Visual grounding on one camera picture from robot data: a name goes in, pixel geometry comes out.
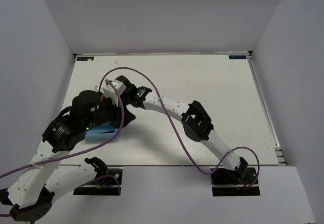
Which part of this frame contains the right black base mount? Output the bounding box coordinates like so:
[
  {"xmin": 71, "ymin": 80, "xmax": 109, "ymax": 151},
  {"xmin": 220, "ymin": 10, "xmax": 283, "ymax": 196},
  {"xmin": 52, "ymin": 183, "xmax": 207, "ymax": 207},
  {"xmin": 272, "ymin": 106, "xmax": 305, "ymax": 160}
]
[{"xmin": 211, "ymin": 167, "xmax": 261, "ymax": 197}]

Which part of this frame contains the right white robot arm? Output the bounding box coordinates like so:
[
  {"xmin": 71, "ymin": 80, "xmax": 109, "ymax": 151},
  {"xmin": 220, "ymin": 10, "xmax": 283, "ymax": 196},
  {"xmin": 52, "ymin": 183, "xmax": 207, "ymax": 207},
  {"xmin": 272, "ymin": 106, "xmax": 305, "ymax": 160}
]
[{"xmin": 113, "ymin": 76, "xmax": 248, "ymax": 184}]

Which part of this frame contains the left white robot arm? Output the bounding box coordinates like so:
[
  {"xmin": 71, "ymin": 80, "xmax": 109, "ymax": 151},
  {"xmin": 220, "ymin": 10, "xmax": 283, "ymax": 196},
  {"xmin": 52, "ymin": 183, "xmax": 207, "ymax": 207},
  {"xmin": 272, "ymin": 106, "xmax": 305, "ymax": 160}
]
[{"xmin": 1, "ymin": 90, "xmax": 135, "ymax": 223}]

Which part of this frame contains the left table corner label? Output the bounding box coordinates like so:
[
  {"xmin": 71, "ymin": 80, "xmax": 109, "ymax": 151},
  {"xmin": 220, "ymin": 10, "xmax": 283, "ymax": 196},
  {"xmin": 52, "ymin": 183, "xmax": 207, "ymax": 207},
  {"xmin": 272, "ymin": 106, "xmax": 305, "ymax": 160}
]
[{"xmin": 76, "ymin": 57, "xmax": 94, "ymax": 61}]

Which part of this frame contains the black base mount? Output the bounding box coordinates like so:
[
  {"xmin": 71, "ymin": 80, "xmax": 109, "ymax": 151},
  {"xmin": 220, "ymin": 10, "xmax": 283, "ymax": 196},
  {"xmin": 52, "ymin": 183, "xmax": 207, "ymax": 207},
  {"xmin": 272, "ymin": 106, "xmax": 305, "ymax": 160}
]
[
  {"xmin": 211, "ymin": 167, "xmax": 261, "ymax": 197},
  {"xmin": 73, "ymin": 167, "xmax": 123, "ymax": 196}
]

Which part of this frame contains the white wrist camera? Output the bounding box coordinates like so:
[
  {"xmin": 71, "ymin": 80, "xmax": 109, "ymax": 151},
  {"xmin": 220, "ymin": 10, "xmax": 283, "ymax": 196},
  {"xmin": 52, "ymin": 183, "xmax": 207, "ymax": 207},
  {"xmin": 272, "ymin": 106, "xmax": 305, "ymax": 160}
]
[
  {"xmin": 95, "ymin": 85, "xmax": 103, "ymax": 93},
  {"xmin": 103, "ymin": 80, "xmax": 124, "ymax": 106}
]

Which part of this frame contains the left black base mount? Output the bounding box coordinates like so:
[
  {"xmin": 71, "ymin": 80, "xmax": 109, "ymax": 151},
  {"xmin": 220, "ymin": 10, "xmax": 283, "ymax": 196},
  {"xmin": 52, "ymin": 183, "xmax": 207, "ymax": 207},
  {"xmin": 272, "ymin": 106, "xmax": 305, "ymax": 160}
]
[{"xmin": 73, "ymin": 167, "xmax": 123, "ymax": 196}]

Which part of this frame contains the right table corner label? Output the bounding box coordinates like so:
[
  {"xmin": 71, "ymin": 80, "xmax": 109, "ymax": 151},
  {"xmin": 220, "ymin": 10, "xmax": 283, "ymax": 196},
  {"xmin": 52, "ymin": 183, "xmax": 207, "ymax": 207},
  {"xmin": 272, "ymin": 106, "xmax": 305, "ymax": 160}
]
[{"xmin": 228, "ymin": 55, "xmax": 247, "ymax": 60}]

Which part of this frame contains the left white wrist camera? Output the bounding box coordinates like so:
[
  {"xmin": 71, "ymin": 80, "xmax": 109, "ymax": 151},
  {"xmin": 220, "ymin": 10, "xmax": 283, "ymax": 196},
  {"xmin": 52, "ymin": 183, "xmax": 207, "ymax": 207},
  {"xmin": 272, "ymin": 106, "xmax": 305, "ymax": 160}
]
[{"xmin": 103, "ymin": 80, "xmax": 124, "ymax": 106}]

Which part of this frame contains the table corner label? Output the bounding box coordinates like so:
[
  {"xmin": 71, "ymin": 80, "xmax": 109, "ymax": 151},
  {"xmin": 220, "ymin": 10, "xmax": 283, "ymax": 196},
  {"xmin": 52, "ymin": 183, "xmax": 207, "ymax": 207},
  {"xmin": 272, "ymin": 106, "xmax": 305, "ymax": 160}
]
[
  {"xmin": 76, "ymin": 57, "xmax": 94, "ymax": 61},
  {"xmin": 228, "ymin": 55, "xmax": 247, "ymax": 60}
]

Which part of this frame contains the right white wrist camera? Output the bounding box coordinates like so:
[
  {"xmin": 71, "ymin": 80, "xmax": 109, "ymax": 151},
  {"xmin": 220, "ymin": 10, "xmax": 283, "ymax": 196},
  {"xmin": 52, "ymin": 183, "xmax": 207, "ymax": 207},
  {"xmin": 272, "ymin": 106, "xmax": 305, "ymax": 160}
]
[{"xmin": 95, "ymin": 85, "xmax": 103, "ymax": 93}]

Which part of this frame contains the pink blue tiered organizer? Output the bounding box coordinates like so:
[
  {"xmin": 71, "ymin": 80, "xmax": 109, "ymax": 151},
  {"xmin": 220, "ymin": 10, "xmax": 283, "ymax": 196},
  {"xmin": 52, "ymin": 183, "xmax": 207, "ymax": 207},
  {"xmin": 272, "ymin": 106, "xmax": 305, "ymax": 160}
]
[{"xmin": 85, "ymin": 124, "xmax": 117, "ymax": 142}]

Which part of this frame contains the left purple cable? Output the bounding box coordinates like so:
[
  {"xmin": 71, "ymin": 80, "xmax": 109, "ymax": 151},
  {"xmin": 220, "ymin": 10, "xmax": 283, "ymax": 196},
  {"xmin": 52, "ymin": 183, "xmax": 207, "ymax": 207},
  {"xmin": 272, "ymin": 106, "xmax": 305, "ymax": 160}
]
[{"xmin": 0, "ymin": 79, "xmax": 125, "ymax": 218}]

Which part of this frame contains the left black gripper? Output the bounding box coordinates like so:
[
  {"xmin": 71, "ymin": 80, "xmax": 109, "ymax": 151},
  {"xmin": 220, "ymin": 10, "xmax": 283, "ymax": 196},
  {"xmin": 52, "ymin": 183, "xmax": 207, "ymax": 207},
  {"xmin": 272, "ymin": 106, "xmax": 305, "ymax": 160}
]
[{"xmin": 85, "ymin": 94, "xmax": 137, "ymax": 130}]

